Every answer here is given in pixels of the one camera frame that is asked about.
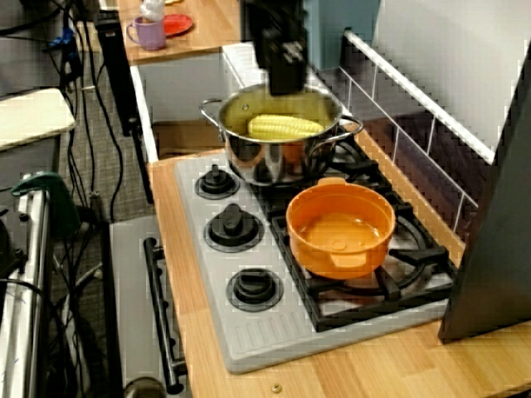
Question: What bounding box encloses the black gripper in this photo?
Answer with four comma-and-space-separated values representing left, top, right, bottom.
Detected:
253, 24, 310, 95

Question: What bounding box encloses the orange plastic pot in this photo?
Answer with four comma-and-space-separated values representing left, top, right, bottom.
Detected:
285, 177, 396, 281

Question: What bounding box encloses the yellow corn cob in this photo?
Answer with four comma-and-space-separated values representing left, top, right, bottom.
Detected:
247, 114, 327, 141

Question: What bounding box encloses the teal toy appliance box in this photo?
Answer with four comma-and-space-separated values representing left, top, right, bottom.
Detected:
304, 0, 382, 71

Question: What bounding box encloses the stainless steel pot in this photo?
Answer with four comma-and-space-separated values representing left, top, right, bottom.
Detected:
198, 85, 364, 187

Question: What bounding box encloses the black burner grate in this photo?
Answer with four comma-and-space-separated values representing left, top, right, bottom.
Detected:
269, 202, 460, 335
248, 128, 399, 216

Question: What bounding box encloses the white toy sink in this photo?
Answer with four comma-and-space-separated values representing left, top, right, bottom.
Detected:
130, 41, 270, 163

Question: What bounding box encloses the red plate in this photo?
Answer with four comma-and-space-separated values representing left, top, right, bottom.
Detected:
162, 13, 195, 37

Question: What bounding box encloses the black stove knob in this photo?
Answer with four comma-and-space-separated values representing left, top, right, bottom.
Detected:
193, 163, 241, 201
202, 202, 266, 254
226, 267, 285, 314

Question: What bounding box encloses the white backsplash ledge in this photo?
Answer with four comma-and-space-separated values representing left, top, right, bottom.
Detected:
342, 28, 497, 165

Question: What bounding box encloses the purple mug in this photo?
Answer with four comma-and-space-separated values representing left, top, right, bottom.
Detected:
125, 15, 167, 51

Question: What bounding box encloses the white crumpled item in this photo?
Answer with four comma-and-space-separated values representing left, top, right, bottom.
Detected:
139, 0, 166, 22

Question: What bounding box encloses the grey toy stove plate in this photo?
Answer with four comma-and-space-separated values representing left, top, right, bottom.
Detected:
173, 155, 455, 376

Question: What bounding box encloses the white board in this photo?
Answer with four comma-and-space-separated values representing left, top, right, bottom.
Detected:
0, 86, 76, 153

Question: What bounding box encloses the white toy oven front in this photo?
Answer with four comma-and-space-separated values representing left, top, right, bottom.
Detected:
110, 217, 192, 398

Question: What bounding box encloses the dark metal side panel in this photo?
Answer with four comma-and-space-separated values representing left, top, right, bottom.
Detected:
437, 41, 531, 345

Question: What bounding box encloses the silver metal rack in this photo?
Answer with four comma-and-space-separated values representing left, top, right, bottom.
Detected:
0, 173, 55, 398

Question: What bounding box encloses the dark round domed object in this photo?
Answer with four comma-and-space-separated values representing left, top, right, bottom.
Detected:
123, 376, 168, 398

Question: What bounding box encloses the black stand post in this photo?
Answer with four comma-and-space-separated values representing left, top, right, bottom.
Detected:
94, 16, 155, 205

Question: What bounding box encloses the blue cable clip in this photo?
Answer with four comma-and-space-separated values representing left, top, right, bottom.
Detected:
45, 27, 80, 53

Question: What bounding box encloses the black oven door handle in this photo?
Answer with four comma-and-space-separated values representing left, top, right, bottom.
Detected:
143, 236, 188, 395

